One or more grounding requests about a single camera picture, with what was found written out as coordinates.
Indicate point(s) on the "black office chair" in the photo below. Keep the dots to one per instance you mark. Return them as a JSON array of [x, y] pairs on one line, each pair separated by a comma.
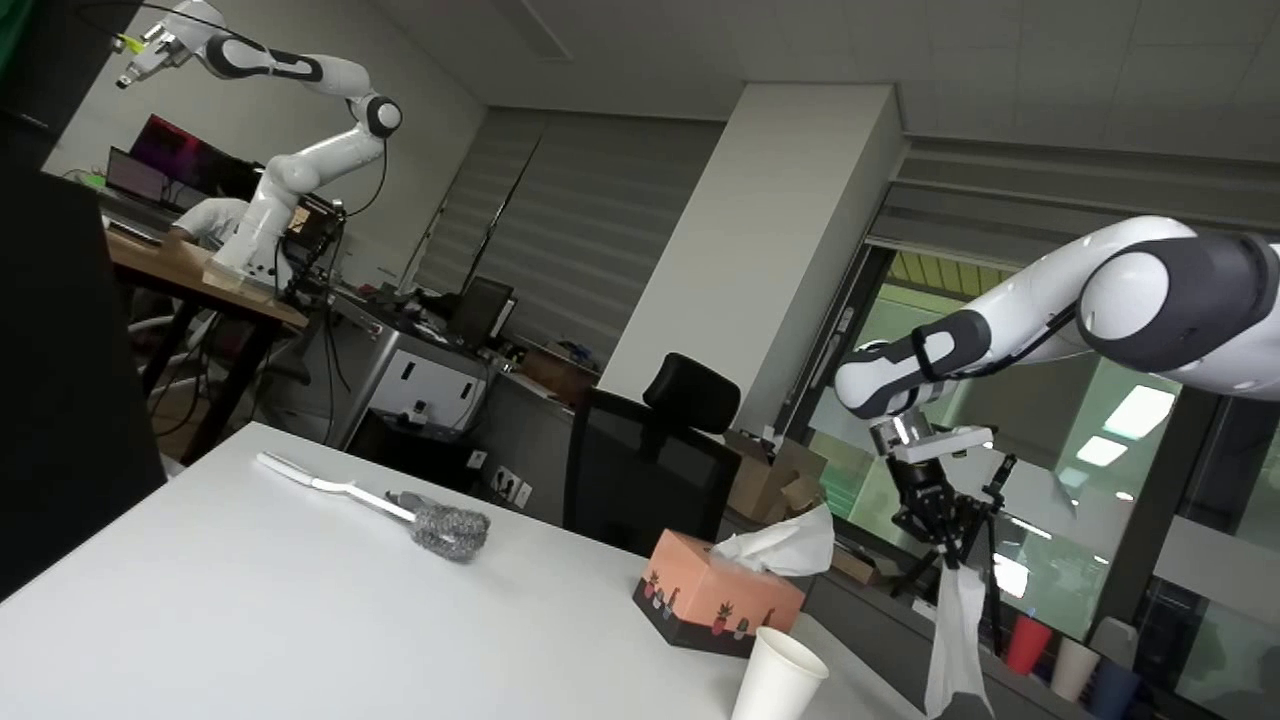
[[645, 460]]

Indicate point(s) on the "red cup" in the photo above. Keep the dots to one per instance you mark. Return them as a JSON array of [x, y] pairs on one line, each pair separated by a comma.
[[1026, 646]]

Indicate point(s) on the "wooden desk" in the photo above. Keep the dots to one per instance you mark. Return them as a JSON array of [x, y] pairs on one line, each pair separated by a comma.
[[201, 275]]

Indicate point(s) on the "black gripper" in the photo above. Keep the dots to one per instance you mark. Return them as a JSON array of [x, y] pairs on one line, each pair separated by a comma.
[[941, 495]]

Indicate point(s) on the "orange tissue box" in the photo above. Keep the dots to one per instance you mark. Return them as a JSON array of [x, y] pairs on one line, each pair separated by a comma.
[[704, 603]]

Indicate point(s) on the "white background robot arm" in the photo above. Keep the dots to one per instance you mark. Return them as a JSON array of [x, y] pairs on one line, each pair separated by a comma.
[[286, 174]]

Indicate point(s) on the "white computer case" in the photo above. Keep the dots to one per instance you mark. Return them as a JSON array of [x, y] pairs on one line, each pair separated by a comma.
[[415, 386]]

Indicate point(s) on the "white plastic cup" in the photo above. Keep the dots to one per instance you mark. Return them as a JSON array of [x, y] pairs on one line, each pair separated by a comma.
[[1073, 664]]

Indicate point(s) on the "white tissue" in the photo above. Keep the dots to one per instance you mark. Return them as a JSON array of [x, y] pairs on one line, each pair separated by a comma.
[[956, 642], [786, 543]]

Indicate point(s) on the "dark monitor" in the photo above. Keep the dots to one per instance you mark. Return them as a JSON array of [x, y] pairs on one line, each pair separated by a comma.
[[181, 161]]

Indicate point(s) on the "white paper cup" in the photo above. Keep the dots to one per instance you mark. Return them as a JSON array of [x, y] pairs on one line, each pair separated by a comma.
[[776, 683]]

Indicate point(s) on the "grey low cabinet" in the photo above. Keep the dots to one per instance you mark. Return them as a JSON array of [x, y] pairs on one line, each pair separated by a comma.
[[867, 625]]

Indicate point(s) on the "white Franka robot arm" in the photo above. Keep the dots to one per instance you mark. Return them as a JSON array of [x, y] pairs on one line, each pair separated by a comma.
[[1144, 301]]

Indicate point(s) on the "open cardboard box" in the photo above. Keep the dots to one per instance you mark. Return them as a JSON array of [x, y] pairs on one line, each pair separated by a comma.
[[773, 482]]

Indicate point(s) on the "black partition panel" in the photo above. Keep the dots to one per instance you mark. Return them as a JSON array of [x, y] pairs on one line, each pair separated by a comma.
[[54, 334]]

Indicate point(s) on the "black laptop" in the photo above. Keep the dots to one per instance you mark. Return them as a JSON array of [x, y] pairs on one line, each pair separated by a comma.
[[480, 311]]

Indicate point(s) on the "blue cup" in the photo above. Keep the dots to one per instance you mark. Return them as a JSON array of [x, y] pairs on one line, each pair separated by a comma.
[[1109, 688]]

